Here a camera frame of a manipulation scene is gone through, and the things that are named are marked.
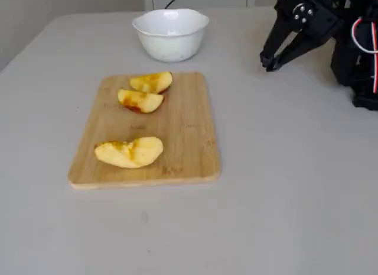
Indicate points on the bamboo cutting board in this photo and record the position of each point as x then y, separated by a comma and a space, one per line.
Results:
189, 130

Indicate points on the apple slice with brown core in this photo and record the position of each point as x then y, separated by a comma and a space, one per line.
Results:
152, 83

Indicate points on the white scalloped ceramic bowl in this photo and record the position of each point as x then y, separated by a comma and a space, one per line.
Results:
171, 38

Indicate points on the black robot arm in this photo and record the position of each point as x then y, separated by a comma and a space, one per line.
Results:
345, 65

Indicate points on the large yellow apple slice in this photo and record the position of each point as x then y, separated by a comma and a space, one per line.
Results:
130, 153

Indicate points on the black gripper with screws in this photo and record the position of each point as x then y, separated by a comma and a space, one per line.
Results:
317, 22

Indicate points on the small browned apple slice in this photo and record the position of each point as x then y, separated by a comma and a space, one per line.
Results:
141, 102

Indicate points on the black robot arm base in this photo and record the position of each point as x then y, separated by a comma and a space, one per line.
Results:
366, 102

